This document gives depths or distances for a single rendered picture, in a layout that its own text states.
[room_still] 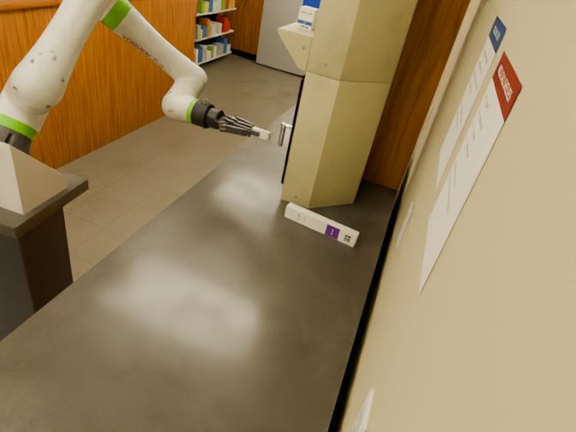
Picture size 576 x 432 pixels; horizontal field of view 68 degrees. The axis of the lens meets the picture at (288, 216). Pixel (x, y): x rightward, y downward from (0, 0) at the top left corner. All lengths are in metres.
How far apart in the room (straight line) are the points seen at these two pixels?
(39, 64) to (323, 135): 0.83
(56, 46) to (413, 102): 1.19
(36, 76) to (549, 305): 1.27
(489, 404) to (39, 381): 0.89
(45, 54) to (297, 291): 0.93
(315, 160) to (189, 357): 0.77
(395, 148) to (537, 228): 1.52
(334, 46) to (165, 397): 1.02
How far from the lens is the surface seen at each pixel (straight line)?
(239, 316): 1.10
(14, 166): 1.37
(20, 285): 1.69
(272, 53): 6.73
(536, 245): 0.27
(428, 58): 1.69
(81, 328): 1.09
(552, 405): 0.21
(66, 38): 1.40
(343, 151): 1.49
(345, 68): 1.35
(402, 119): 1.74
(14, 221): 1.43
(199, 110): 1.60
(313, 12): 1.45
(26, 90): 1.35
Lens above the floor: 1.76
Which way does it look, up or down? 33 degrees down
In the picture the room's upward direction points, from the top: 12 degrees clockwise
